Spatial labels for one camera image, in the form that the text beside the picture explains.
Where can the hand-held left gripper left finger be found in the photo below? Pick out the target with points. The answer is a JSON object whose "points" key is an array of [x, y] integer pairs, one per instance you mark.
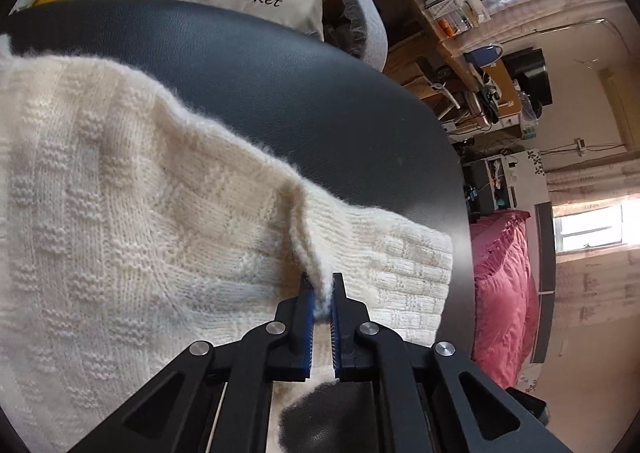
{"points": [[309, 313]]}

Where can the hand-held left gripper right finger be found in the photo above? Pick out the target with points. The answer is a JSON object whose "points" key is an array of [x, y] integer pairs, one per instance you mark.
{"points": [[334, 318]]}

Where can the cream knitted sweater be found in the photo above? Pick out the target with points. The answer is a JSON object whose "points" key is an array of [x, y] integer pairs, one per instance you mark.
{"points": [[130, 213]]}

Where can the pink quilt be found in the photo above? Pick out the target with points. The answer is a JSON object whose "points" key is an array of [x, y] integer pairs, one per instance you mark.
{"points": [[500, 293]]}

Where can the white floral cabinet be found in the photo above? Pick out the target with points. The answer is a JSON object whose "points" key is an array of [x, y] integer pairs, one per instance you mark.
{"points": [[510, 178]]}

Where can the wooden desk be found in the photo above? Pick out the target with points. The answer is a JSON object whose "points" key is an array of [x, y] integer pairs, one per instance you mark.
{"points": [[440, 58]]}

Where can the blue bag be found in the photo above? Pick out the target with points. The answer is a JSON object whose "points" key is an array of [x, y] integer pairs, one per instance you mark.
{"points": [[484, 55]]}

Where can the black computer monitor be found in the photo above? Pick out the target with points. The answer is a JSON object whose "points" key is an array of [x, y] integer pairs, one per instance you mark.
{"points": [[532, 73]]}

